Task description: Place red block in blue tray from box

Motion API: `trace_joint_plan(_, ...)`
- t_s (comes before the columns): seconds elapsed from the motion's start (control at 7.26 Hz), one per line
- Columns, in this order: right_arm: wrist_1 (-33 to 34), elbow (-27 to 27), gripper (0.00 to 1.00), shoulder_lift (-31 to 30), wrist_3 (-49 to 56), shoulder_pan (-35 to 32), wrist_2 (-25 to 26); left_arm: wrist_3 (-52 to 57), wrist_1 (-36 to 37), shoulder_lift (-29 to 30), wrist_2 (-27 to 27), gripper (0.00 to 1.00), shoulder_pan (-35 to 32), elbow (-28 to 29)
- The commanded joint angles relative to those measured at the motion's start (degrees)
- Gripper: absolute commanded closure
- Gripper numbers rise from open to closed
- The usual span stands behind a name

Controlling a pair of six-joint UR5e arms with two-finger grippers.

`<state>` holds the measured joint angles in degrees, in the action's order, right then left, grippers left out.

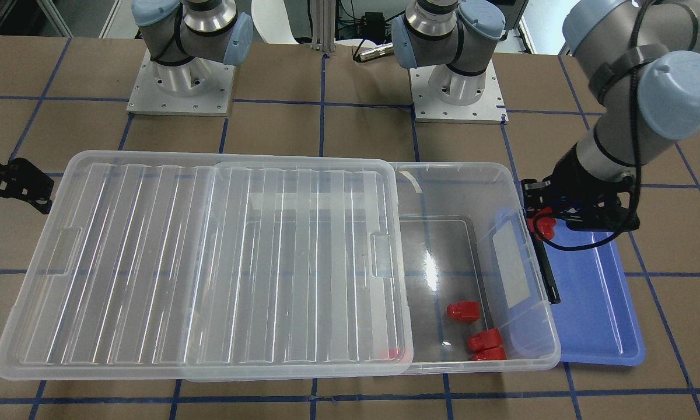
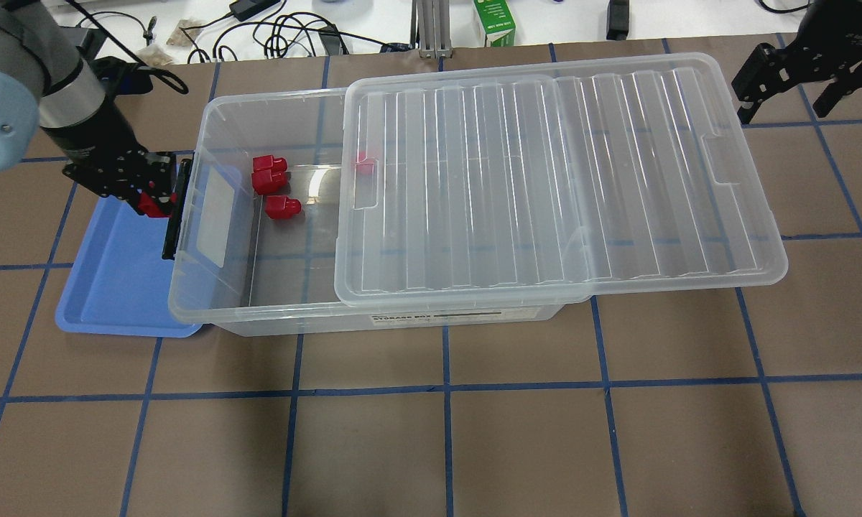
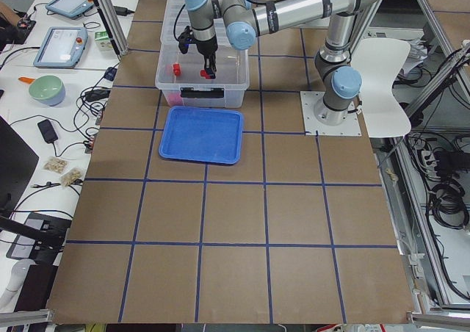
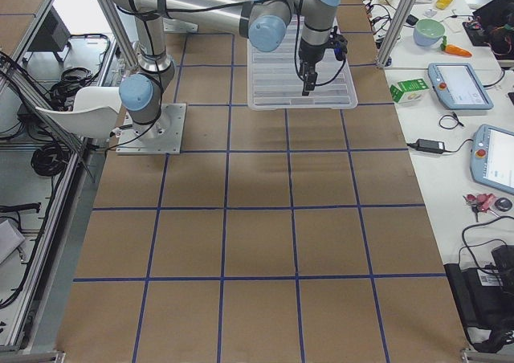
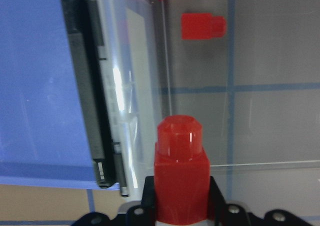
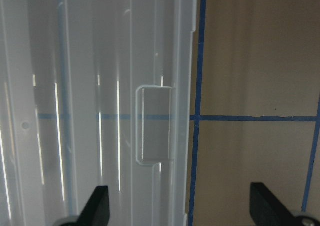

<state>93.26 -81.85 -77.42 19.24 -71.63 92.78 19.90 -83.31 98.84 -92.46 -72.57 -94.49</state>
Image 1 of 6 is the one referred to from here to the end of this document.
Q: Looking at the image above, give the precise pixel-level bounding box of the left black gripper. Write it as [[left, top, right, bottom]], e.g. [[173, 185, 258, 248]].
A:
[[521, 146, 640, 232]]

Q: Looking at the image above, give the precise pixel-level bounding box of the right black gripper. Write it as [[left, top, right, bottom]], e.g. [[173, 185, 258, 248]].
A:
[[0, 159, 54, 214]]

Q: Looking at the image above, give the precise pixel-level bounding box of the clear plastic storage box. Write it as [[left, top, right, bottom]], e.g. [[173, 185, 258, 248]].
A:
[[158, 155, 544, 381]]

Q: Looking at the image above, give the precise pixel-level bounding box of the clear plastic box lid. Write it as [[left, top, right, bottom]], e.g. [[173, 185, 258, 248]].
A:
[[0, 150, 414, 381]]

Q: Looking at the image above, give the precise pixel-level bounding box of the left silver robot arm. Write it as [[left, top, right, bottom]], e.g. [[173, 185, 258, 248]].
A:
[[391, 1, 700, 241]]

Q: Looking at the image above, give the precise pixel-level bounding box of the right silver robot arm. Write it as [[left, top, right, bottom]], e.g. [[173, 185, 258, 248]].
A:
[[0, 1, 253, 215]]

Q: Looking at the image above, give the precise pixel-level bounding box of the blue plastic tray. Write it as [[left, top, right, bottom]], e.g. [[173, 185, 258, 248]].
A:
[[496, 209, 646, 366]]

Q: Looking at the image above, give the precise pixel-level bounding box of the red block at edge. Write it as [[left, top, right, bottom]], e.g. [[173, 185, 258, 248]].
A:
[[467, 328, 503, 353]]

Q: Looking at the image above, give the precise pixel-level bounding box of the white plastic chair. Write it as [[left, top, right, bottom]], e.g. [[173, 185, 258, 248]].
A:
[[250, 1, 361, 46]]

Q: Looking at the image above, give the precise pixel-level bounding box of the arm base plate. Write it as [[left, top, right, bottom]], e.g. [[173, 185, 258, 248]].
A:
[[127, 51, 236, 117], [408, 61, 509, 124]]

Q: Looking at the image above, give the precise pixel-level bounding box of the aluminium frame post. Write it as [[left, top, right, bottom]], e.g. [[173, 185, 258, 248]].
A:
[[309, 0, 337, 56]]

